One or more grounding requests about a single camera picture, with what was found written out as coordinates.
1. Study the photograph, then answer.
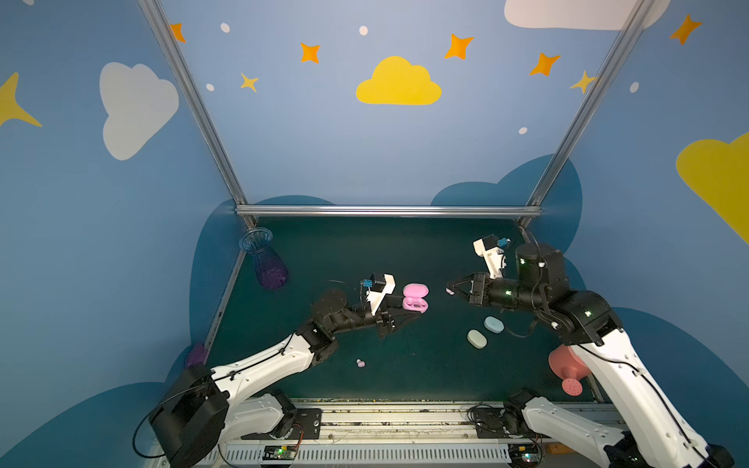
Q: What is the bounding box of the front aluminium rail bed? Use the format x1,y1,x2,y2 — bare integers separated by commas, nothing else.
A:
145,400,627,468

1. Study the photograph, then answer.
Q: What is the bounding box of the aluminium left frame post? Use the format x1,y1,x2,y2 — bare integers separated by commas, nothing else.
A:
138,0,257,228

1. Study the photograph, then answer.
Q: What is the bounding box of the left green circuit board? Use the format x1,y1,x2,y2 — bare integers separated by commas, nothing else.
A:
263,446,298,461

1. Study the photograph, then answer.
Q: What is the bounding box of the purple ribbed glass vase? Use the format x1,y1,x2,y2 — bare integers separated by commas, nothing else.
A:
239,227,289,290

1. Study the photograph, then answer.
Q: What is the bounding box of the pink toy watering can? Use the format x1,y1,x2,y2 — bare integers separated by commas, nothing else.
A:
548,345,590,397

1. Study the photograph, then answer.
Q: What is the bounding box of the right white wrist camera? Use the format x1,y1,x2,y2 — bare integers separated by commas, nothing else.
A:
473,235,511,279

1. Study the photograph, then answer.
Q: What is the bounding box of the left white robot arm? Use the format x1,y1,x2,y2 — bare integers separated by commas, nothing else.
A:
145,289,428,467

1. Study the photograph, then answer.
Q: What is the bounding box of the aluminium right frame post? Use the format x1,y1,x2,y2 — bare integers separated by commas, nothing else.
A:
518,0,655,228

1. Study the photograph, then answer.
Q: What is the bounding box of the pink earbud charging case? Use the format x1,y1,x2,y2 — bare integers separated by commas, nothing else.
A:
402,283,429,313

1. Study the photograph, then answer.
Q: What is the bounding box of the green circuit board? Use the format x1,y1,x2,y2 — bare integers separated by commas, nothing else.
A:
508,444,543,468
263,446,298,461

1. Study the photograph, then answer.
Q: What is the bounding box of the right green circuit board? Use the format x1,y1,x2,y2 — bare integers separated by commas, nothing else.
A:
508,444,543,468

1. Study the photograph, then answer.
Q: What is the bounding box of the mint green earbud case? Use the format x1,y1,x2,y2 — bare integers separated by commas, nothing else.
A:
466,330,488,349

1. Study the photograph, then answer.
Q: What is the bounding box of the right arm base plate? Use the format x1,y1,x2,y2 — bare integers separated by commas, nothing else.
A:
466,404,544,440

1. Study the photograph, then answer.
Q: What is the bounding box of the light blue earbud case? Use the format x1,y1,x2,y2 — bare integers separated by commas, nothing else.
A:
484,316,505,335

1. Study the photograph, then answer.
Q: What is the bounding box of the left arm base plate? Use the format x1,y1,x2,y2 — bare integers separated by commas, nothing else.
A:
241,408,323,441

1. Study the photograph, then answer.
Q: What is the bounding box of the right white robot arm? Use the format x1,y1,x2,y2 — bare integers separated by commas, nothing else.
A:
447,235,735,467

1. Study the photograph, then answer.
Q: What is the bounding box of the aluminium back frame rail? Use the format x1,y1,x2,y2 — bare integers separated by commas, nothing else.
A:
235,205,542,218

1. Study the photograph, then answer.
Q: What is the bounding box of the aluminium frame post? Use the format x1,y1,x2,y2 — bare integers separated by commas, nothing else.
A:
138,0,257,228
518,0,655,228

